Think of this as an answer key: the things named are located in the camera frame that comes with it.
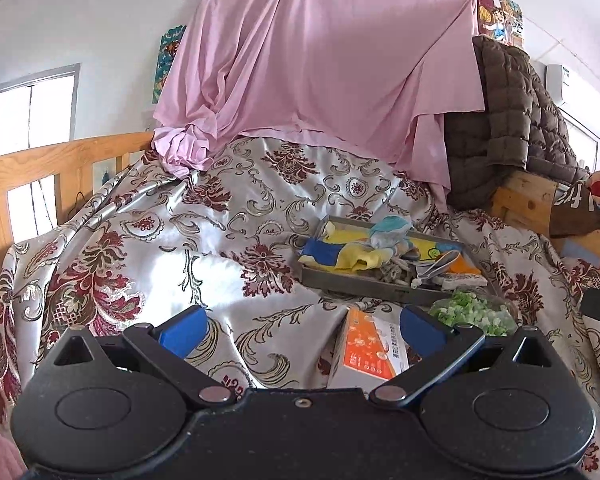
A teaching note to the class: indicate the grey blue-trimmed sock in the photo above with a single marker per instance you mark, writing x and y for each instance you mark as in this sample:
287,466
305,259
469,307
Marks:
425,271

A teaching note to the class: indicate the window frame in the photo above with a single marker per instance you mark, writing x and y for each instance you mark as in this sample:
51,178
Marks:
39,109

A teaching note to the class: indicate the floral satin bedspread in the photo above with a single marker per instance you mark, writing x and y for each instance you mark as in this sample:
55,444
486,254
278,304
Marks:
148,245

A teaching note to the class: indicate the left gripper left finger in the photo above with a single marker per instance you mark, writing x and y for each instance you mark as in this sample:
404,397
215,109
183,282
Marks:
162,351

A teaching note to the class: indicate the grey ruffled sock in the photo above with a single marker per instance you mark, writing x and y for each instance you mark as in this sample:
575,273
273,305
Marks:
396,271

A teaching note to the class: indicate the bag of green paper stars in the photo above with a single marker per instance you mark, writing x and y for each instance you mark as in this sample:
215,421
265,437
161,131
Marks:
468,307

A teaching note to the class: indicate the orange white medicine box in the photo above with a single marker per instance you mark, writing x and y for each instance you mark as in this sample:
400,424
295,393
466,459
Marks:
368,352

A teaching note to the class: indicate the grey tray with cartoon drawing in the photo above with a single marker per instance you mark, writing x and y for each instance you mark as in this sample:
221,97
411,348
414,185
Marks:
318,256

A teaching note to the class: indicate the yellow knitted sock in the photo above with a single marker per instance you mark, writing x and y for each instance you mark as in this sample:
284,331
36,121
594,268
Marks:
354,257

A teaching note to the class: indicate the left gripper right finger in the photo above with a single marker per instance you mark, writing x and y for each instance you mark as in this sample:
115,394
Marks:
443,349

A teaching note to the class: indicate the brown printed cushion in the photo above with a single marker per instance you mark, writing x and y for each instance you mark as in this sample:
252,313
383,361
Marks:
574,213

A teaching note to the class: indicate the teal white wipe packet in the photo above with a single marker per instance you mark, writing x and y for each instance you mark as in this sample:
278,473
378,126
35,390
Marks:
390,231

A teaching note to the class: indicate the pink draped sheet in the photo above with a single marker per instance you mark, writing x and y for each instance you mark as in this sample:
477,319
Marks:
372,77

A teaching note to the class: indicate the olive quilted down jacket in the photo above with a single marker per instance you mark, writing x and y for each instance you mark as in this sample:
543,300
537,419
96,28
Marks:
520,128

